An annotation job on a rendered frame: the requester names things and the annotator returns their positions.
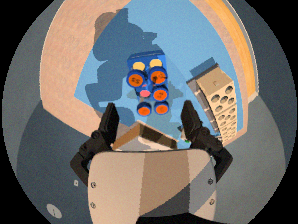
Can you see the clear conical tube with red liquid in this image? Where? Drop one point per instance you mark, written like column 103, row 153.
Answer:
column 161, row 107

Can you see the blue tube rack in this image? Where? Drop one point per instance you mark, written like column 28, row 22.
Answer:
column 146, row 58

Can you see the light blue bench mat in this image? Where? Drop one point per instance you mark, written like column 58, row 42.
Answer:
column 190, row 43

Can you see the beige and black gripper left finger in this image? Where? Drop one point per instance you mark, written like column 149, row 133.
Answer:
column 106, row 134

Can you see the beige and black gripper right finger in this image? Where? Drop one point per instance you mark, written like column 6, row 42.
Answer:
column 200, row 137

